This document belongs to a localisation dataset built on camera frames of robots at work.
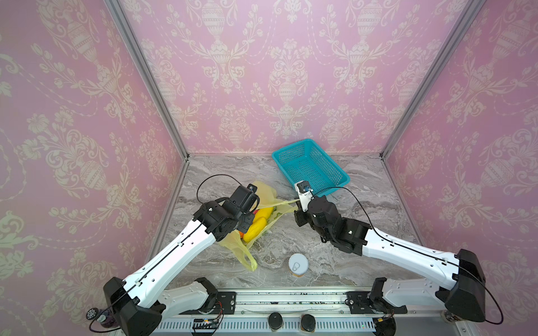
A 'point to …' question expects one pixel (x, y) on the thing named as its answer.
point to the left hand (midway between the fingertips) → (242, 216)
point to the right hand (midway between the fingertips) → (297, 198)
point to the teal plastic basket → (307, 160)
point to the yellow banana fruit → (265, 213)
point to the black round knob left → (275, 320)
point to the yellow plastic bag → (267, 199)
